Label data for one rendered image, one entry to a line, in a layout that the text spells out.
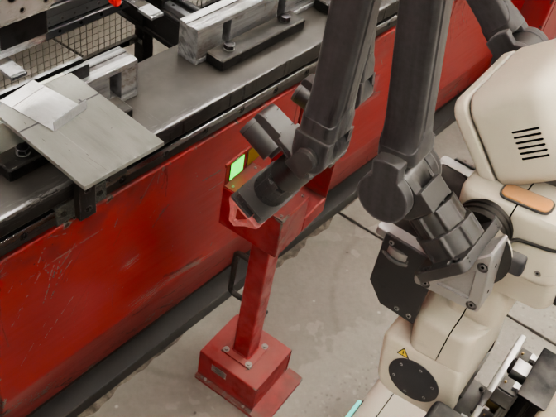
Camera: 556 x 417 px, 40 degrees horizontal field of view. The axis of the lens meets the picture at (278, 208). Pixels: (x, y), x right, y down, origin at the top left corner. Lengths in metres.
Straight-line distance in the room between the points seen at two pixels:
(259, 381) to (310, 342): 0.31
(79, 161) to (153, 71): 0.48
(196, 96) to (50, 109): 0.38
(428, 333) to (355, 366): 1.00
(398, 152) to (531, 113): 0.18
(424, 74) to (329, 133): 0.18
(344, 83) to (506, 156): 0.26
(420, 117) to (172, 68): 0.93
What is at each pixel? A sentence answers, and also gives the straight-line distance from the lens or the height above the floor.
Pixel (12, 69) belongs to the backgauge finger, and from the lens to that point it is 1.58.
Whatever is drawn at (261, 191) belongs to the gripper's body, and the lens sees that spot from 1.21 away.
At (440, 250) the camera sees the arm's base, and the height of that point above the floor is 1.20.
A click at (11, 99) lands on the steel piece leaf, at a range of 1.51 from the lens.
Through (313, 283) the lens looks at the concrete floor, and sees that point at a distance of 2.53.
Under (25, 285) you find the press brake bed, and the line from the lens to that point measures 1.64.
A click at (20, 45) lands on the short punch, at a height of 1.09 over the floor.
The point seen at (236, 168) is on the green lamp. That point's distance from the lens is 1.66.
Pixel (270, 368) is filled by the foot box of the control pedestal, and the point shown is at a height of 0.12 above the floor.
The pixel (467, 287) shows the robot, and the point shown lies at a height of 1.15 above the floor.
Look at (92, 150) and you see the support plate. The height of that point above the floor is 1.00.
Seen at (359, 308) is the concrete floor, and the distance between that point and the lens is 2.51.
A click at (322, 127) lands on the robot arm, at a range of 1.06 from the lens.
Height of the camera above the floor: 1.93
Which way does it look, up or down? 45 degrees down
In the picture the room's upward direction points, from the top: 12 degrees clockwise
